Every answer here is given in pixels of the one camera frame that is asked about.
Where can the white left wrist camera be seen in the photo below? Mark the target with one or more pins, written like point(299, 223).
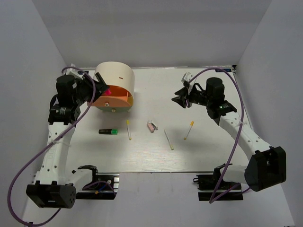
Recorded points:
point(72, 71)

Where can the white pen orange-yellow cap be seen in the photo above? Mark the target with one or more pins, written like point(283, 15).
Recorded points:
point(188, 131)

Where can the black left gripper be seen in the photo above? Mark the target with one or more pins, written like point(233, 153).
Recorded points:
point(87, 82)

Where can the green black highlighter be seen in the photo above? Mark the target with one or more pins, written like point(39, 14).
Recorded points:
point(108, 131)

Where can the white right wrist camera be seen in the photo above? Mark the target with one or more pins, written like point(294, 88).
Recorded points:
point(186, 77)

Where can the orange organizer drawer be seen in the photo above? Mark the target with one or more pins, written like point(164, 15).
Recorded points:
point(119, 100)

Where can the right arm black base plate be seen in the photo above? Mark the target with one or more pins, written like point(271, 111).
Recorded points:
point(206, 184)

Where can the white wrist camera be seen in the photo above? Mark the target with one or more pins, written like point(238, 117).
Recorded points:
point(72, 71)
point(186, 77)

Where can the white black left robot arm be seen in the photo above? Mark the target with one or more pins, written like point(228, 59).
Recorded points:
point(52, 188)

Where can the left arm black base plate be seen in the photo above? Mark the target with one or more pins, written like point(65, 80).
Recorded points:
point(104, 186)

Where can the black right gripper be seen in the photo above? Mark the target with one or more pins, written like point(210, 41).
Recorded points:
point(181, 100)

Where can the pink white mini stapler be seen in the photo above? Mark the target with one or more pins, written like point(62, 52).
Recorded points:
point(152, 126)

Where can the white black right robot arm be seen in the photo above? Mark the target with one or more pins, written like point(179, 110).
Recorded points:
point(267, 164)

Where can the white pen bright yellow cap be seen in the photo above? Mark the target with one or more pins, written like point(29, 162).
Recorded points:
point(128, 130)

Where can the cream round drawer organizer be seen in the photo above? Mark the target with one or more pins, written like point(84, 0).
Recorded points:
point(117, 74)

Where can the white pen pale yellow ends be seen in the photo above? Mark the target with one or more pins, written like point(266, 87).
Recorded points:
point(168, 139)

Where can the blue logo sticker right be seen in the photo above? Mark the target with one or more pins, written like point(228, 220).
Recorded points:
point(224, 69)

